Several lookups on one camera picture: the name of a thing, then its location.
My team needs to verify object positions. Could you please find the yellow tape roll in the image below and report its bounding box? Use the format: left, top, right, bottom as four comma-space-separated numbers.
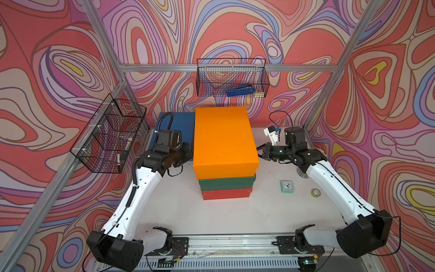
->
310, 188, 321, 198

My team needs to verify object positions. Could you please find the black wire basket wall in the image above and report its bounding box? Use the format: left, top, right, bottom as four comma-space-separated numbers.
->
196, 57, 270, 98
70, 94, 147, 174

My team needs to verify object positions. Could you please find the orange shoebox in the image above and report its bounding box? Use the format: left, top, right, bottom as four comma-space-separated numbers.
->
193, 107, 259, 180

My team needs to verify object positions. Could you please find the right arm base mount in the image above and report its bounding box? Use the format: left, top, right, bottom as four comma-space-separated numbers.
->
271, 234, 325, 256

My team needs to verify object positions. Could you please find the metal cup of pencils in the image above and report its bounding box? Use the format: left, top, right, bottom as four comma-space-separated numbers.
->
296, 167, 309, 179

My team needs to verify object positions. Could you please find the small mint green clock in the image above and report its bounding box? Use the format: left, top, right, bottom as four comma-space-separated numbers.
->
280, 180, 295, 193

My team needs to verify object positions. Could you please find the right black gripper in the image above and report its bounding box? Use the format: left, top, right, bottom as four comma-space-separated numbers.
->
250, 142, 293, 162

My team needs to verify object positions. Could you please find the red shoebox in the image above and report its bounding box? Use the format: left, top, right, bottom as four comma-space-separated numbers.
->
202, 188, 253, 201

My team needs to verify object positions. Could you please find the marker in left basket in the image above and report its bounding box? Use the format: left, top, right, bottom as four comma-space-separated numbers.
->
117, 154, 122, 173

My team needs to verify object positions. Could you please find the blue shoebox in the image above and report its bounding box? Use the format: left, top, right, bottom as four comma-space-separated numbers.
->
148, 112, 196, 153

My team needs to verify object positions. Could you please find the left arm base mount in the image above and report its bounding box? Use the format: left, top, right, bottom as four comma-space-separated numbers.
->
146, 236, 189, 257

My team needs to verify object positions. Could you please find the blue stapler in basket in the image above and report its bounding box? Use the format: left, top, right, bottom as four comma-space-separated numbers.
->
226, 84, 256, 97

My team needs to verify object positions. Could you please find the aluminium rail front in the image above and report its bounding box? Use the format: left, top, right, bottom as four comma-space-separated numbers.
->
88, 232, 378, 272

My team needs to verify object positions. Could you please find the green shoebox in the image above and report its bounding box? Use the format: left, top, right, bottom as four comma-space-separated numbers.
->
198, 175, 256, 192

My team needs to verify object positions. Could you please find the black wire basket back wall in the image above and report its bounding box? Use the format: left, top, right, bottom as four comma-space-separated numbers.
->
196, 57, 270, 98

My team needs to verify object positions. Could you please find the black wire basket left wall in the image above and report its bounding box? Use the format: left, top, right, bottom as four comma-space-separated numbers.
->
70, 94, 147, 174

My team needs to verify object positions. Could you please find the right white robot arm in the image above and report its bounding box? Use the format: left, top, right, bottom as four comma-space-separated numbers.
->
257, 126, 394, 258

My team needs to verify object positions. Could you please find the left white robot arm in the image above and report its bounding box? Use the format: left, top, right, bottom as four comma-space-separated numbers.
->
86, 129, 193, 272

